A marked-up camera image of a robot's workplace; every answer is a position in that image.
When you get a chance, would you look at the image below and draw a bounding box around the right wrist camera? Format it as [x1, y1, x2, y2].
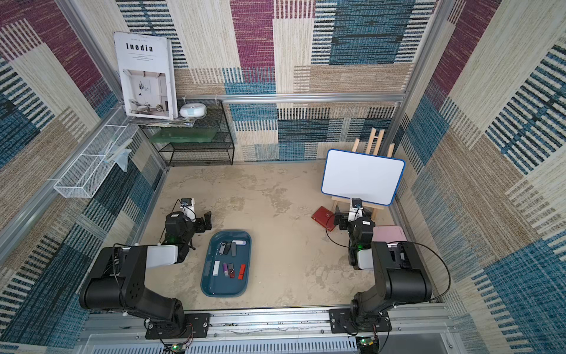
[348, 199, 364, 222]

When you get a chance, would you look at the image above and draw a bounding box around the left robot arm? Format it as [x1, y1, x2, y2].
[79, 211, 212, 331]

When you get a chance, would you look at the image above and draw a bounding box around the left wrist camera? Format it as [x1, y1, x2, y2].
[180, 198, 197, 221]

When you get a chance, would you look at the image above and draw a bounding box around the red translucent flash drive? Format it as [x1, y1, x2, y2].
[238, 264, 246, 280]

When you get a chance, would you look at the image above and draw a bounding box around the black silver swivel flash drive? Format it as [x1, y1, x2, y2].
[218, 242, 226, 255]

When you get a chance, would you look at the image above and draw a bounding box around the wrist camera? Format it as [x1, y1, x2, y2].
[348, 199, 364, 222]
[180, 198, 197, 221]

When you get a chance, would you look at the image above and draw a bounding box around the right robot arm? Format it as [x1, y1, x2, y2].
[329, 211, 432, 336]

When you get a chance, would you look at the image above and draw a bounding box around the blue-framed whiteboard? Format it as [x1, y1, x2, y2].
[321, 149, 405, 207]

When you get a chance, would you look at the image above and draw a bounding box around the Inedia magazine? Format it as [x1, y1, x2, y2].
[113, 32, 178, 120]

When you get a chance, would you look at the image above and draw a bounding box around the white wire basket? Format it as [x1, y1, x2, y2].
[54, 124, 138, 199]

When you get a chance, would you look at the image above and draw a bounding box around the white round device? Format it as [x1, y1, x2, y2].
[179, 103, 207, 119]

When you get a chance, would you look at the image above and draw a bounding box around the red leather wallet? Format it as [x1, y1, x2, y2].
[311, 206, 335, 232]

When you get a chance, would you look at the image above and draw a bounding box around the black wire shelf rack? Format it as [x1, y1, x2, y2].
[140, 100, 235, 168]

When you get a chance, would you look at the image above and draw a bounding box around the pink pencil case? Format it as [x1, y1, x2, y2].
[371, 225, 408, 243]

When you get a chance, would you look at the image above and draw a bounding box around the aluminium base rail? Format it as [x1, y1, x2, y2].
[74, 303, 466, 353]

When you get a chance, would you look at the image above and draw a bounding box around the wooden easel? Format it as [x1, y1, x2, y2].
[331, 128, 394, 226]

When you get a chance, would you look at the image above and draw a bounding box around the teal plastic storage tray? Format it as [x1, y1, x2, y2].
[200, 230, 252, 297]

